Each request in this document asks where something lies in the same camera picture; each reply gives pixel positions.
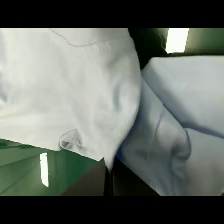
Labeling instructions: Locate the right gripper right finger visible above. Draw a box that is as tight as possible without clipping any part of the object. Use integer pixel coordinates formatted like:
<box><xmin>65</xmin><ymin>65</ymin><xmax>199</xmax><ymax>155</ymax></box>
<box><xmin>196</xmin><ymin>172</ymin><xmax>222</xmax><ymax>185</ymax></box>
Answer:
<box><xmin>111</xmin><ymin>155</ymin><xmax>160</xmax><ymax>196</ymax></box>

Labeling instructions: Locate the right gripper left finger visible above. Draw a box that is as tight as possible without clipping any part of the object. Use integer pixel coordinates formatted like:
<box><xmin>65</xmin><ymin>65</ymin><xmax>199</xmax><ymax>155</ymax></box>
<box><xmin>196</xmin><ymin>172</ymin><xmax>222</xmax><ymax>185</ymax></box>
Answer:
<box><xmin>60</xmin><ymin>159</ymin><xmax>110</xmax><ymax>196</ymax></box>

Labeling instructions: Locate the white T-shirt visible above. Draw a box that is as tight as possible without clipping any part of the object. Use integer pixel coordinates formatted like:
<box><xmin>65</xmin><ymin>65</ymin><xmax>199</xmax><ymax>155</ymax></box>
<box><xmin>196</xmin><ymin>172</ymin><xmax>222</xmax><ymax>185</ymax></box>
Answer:
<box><xmin>0</xmin><ymin>28</ymin><xmax>224</xmax><ymax>196</ymax></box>

